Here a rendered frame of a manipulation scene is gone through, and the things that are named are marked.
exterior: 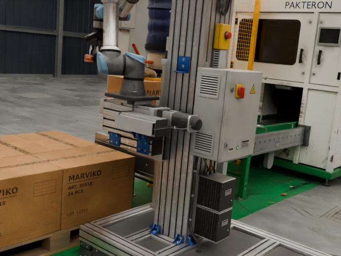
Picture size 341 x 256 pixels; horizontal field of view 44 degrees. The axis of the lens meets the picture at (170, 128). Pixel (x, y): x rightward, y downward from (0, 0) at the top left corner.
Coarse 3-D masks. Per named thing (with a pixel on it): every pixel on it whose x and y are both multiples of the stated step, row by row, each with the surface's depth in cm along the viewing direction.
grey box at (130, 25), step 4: (136, 4) 421; (132, 8) 418; (136, 8) 422; (132, 12) 419; (132, 16) 420; (120, 20) 410; (132, 20) 421; (120, 24) 411; (124, 24) 414; (128, 24) 418; (132, 24) 422; (124, 28) 419; (128, 28) 420; (132, 28) 423
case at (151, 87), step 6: (108, 78) 324; (114, 78) 319; (120, 78) 314; (144, 78) 326; (108, 84) 325; (114, 84) 319; (120, 84) 314; (144, 84) 299; (150, 84) 302; (156, 84) 306; (108, 90) 325; (114, 90) 320; (150, 90) 304; (156, 90) 308
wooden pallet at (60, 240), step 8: (56, 232) 264; (64, 232) 269; (32, 240) 252; (48, 240) 264; (56, 240) 265; (64, 240) 270; (72, 240) 281; (0, 248) 238; (8, 248) 241; (40, 248) 267; (48, 248) 264; (56, 248) 266; (64, 248) 271
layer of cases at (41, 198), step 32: (0, 160) 266; (32, 160) 272; (64, 160) 278; (96, 160) 285; (128, 160) 299; (0, 192) 232; (32, 192) 247; (64, 192) 263; (96, 192) 283; (128, 192) 305; (0, 224) 235; (32, 224) 251; (64, 224) 268
